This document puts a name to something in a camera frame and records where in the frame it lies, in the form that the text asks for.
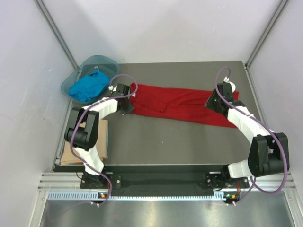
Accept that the aluminium frame rail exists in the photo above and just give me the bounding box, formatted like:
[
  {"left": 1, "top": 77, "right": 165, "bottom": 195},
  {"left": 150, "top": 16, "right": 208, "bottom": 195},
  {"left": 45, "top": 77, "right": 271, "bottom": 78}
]
[{"left": 38, "top": 172, "right": 283, "bottom": 191}]

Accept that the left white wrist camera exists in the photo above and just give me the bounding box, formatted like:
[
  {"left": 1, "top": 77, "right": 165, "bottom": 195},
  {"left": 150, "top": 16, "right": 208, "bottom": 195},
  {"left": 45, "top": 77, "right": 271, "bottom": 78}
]
[{"left": 108, "top": 86, "right": 117, "bottom": 93}]

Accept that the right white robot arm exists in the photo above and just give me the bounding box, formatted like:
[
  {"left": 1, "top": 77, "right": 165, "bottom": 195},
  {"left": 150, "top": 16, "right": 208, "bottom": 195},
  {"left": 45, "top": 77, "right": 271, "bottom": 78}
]
[{"left": 205, "top": 82, "right": 289, "bottom": 187}]

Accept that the folded tan t-shirt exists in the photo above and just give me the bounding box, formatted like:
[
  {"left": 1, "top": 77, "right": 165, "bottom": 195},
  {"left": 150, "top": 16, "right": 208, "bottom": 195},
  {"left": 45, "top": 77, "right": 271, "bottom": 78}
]
[{"left": 60, "top": 120, "right": 107, "bottom": 166}]

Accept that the teal plastic basket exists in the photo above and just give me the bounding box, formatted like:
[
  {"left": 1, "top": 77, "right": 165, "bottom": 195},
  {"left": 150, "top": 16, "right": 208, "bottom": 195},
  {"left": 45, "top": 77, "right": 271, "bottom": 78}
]
[{"left": 61, "top": 55, "right": 120, "bottom": 105}]

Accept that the red t-shirt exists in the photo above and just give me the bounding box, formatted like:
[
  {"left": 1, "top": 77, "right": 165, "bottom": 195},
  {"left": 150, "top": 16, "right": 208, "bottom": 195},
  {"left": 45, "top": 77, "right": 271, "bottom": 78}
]
[{"left": 130, "top": 84, "right": 236, "bottom": 128}]

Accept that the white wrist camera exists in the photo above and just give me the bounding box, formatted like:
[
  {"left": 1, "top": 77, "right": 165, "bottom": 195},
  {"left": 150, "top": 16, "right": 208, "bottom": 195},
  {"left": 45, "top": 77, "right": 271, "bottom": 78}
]
[
  {"left": 108, "top": 86, "right": 117, "bottom": 93},
  {"left": 223, "top": 76, "right": 236, "bottom": 93}
]

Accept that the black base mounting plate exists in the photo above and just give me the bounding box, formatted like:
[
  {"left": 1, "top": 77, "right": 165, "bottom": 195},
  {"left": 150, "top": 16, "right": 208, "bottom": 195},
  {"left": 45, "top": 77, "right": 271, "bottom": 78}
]
[{"left": 80, "top": 164, "right": 249, "bottom": 196}]

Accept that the slotted cable duct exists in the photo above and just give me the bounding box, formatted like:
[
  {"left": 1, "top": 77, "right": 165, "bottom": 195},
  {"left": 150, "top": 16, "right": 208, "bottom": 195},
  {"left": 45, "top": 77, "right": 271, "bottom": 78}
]
[{"left": 47, "top": 191, "right": 239, "bottom": 201}]

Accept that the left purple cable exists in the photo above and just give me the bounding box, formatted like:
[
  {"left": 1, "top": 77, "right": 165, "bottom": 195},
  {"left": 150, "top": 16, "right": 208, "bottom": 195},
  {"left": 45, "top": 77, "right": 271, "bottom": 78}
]
[{"left": 70, "top": 73, "right": 138, "bottom": 204}]

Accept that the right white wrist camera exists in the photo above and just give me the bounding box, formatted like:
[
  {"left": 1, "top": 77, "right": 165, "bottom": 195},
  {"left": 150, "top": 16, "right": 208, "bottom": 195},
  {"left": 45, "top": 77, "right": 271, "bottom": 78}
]
[{"left": 223, "top": 76, "right": 236, "bottom": 93}]

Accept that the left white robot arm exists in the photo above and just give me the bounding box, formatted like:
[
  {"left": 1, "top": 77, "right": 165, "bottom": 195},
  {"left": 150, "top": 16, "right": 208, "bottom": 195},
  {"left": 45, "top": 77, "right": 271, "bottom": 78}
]
[{"left": 64, "top": 84, "right": 133, "bottom": 189}]

